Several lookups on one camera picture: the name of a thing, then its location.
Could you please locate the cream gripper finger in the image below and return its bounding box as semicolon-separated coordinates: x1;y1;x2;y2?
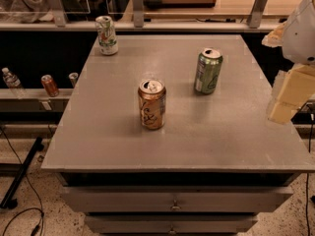
262;23;285;48
267;64;315;124

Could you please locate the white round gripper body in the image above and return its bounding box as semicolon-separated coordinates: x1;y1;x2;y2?
282;0;315;65

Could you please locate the orange soda can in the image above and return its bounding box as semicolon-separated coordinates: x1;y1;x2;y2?
138;79;166;130

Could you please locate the white green soda can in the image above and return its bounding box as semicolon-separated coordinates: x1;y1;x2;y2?
95;16;118;55

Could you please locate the silver can on shelf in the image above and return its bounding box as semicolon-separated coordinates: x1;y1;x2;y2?
68;72;79;87

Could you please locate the red can on shelf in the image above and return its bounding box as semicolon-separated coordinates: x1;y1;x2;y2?
41;75;59;97

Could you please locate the upper grey drawer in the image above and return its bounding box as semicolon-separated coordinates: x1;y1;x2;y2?
61;186;292;213

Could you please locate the grey drawer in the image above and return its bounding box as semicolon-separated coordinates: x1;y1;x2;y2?
61;186;292;213
85;214;257;234

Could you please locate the lower grey drawer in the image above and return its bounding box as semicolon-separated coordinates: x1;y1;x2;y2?
85;214;257;234

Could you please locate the grey side shelf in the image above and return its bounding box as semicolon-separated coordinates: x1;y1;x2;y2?
0;88;73;112

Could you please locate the grey crumpled cloth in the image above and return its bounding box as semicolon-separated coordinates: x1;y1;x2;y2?
0;0;50;24

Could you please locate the clear plastic water bottle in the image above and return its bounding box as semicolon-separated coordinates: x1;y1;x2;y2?
2;68;26;99

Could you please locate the black metal floor bar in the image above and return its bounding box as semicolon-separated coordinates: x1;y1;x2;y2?
0;137;44;208

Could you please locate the black cable right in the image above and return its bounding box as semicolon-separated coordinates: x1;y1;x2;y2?
304;103;315;236

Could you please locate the grey metal bracket right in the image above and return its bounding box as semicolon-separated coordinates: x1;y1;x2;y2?
246;0;268;29

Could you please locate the grey metal bracket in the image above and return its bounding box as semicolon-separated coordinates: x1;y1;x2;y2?
246;0;268;29
48;0;67;28
132;0;144;28

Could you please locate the grey metal bracket middle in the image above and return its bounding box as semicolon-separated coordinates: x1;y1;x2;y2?
132;0;144;28

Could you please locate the grey metal bracket left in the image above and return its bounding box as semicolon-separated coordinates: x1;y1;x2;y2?
48;0;67;28

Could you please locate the black floor cable left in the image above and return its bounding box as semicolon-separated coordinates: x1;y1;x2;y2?
0;126;46;236

